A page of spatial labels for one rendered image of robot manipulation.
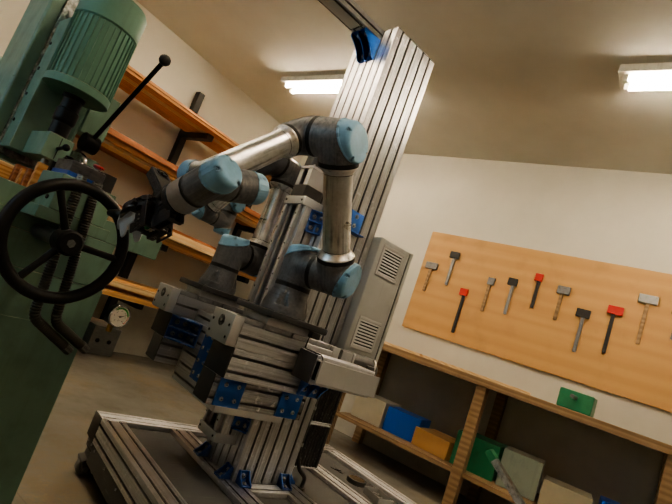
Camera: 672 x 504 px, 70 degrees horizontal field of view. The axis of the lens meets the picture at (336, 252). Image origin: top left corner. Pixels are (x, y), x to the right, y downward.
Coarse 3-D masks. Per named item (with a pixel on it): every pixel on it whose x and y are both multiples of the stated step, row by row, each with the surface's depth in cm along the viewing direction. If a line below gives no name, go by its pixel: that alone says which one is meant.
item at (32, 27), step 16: (32, 0) 156; (48, 0) 145; (64, 0) 147; (32, 16) 150; (48, 16) 144; (16, 32) 155; (32, 32) 144; (48, 32) 145; (16, 48) 148; (32, 48) 143; (0, 64) 153; (16, 64) 142; (32, 64) 143; (0, 80) 147; (16, 80) 141; (0, 96) 141; (16, 96) 142; (0, 112) 140; (0, 128) 140; (16, 160) 145
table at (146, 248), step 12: (0, 180) 113; (0, 192) 114; (12, 192) 115; (36, 204) 113; (36, 216) 112; (48, 216) 114; (72, 228) 118; (96, 228) 123; (108, 228) 134; (108, 240) 135; (132, 240) 140; (144, 240) 143; (132, 252) 148; (144, 252) 144; (156, 252) 147
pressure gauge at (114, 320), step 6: (114, 306) 134; (120, 306) 134; (108, 312) 133; (114, 312) 134; (120, 312) 135; (126, 312) 136; (108, 318) 132; (114, 318) 134; (120, 318) 135; (126, 318) 136; (108, 324) 135; (114, 324) 134; (120, 324) 135; (108, 330) 135
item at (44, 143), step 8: (32, 136) 136; (40, 136) 133; (48, 136) 130; (56, 136) 131; (32, 144) 134; (40, 144) 130; (48, 144) 130; (56, 144) 131; (72, 144) 134; (24, 152) 136; (32, 152) 132; (40, 152) 129; (48, 152) 130; (56, 152) 132; (64, 152) 133; (40, 160) 141; (48, 160) 134; (56, 160) 132
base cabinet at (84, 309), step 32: (0, 288) 117; (0, 320) 118; (64, 320) 130; (0, 352) 119; (32, 352) 125; (0, 384) 120; (32, 384) 126; (0, 416) 122; (32, 416) 128; (0, 448) 123; (32, 448) 129; (0, 480) 124
